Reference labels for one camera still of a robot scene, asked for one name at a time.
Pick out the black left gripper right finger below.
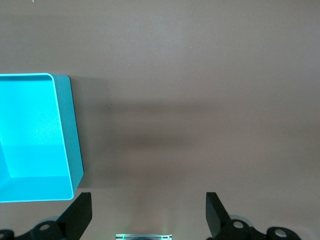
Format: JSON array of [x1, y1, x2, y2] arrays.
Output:
[[205, 191, 301, 240]]

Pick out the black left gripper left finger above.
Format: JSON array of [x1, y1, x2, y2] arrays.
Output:
[[0, 191, 94, 240]]

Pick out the teal plastic bin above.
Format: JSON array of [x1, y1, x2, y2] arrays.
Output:
[[0, 72, 85, 204]]

